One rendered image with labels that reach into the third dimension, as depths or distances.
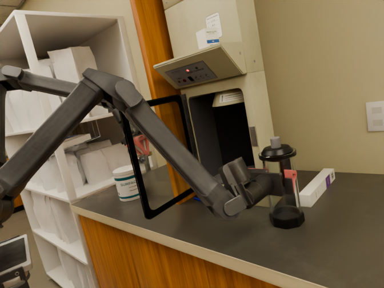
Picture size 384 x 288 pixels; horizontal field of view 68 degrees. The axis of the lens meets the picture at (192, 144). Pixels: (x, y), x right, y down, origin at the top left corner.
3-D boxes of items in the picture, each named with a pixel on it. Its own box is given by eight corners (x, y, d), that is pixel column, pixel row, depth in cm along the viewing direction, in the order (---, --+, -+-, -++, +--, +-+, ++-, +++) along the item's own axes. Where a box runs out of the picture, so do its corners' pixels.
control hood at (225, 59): (179, 88, 115) (174, 63, 113) (247, 73, 92) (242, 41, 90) (158, 92, 107) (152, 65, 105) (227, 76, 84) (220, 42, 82)
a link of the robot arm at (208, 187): (110, 104, 76) (108, 88, 66) (127, 91, 78) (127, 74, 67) (218, 223, 76) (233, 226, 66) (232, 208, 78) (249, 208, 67)
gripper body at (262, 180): (250, 170, 84) (236, 178, 79) (283, 171, 77) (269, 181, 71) (254, 190, 85) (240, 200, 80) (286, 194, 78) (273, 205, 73)
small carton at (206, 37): (211, 50, 96) (208, 31, 95) (220, 46, 92) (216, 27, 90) (199, 51, 93) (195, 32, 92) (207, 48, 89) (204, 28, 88)
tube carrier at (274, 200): (278, 208, 96) (269, 147, 92) (311, 212, 88) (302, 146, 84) (262, 222, 88) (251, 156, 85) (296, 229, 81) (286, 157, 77)
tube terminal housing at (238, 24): (235, 177, 140) (205, 14, 127) (299, 182, 117) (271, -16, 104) (202, 197, 123) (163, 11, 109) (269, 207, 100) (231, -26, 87)
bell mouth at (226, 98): (229, 101, 123) (227, 88, 122) (266, 95, 110) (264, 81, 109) (203, 108, 110) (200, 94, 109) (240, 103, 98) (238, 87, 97)
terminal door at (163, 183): (199, 188, 120) (180, 94, 113) (147, 222, 97) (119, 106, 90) (198, 188, 120) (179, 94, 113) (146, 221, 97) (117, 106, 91)
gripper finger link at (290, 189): (278, 161, 86) (263, 171, 79) (302, 162, 81) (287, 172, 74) (282, 182, 87) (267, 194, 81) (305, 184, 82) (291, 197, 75)
